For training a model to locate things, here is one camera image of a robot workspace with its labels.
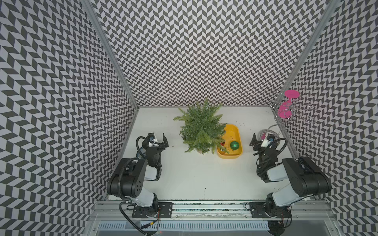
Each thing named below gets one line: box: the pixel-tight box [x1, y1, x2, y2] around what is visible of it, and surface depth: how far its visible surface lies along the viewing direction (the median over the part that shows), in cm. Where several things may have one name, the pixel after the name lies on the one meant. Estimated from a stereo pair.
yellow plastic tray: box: [217, 124, 243, 159], surface depth 96 cm
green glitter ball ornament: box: [229, 140, 240, 151], surface depth 95 cm
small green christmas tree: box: [173, 97, 230, 155], surface depth 74 cm
